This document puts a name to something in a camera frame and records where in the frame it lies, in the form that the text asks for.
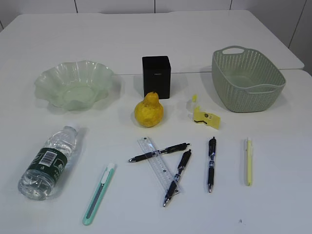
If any yellow pear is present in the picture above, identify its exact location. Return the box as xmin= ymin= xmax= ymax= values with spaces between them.
xmin=134 ymin=92 xmax=164 ymax=128

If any yellow white waste paper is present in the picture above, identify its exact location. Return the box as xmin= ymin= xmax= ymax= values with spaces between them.
xmin=187 ymin=94 xmax=221 ymax=130

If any yellow green pen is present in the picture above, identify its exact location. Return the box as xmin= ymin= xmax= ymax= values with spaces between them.
xmin=245 ymin=138 xmax=254 ymax=186

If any clear water bottle green label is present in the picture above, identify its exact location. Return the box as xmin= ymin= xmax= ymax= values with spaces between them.
xmin=18 ymin=124 xmax=78 ymax=200

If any black pen across ruler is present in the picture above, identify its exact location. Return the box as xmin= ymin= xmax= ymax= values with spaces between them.
xmin=128 ymin=143 xmax=190 ymax=163

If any black square pen holder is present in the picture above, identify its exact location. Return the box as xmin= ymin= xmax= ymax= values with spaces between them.
xmin=142 ymin=56 xmax=171 ymax=99

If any black pen under ruler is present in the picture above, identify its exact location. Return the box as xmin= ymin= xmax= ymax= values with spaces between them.
xmin=163 ymin=149 xmax=192 ymax=207

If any black pen standing apart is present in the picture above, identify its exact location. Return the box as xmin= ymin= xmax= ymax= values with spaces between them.
xmin=207 ymin=137 xmax=216 ymax=193

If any clear plastic ruler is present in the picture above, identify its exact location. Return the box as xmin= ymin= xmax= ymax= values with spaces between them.
xmin=138 ymin=137 xmax=174 ymax=192

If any green glass scalloped plate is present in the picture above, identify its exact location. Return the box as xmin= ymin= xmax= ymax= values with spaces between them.
xmin=34 ymin=60 xmax=114 ymax=111

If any green woven plastic basket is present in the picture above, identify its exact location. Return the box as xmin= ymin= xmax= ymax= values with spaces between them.
xmin=212 ymin=47 xmax=286 ymax=113

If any mint green utility knife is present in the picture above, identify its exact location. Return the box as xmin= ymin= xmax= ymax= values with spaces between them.
xmin=82 ymin=163 xmax=116 ymax=226

